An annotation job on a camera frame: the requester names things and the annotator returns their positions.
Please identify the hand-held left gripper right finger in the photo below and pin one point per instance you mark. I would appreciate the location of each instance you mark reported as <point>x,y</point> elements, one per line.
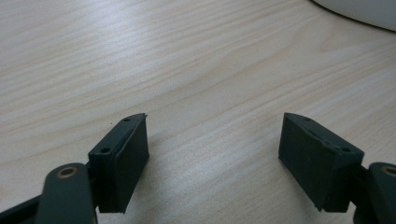
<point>317,165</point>

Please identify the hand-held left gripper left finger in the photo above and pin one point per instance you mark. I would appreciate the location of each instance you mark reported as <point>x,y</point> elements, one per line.
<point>120,165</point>

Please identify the white round object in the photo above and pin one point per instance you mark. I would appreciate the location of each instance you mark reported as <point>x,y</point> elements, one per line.
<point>364,11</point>

